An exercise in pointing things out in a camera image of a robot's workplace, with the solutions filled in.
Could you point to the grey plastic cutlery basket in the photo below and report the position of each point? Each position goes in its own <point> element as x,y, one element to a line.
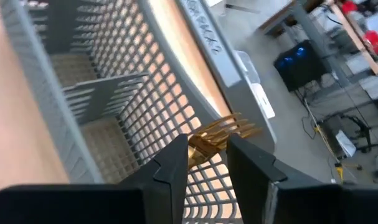
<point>107,93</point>

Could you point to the red object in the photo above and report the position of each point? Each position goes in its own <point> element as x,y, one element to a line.
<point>375,42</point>

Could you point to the black computer blue lights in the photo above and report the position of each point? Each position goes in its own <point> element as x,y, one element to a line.
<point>300,68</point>

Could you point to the grey box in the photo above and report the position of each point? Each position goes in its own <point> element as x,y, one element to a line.
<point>339,140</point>

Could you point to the wooden beam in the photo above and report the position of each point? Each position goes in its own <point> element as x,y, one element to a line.
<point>357,37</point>

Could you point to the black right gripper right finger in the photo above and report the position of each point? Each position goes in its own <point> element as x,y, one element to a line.
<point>257,186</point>

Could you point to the grey table leg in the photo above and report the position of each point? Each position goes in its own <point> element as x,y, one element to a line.
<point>316,37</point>

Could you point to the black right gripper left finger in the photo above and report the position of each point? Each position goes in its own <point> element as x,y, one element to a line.
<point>163,186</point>

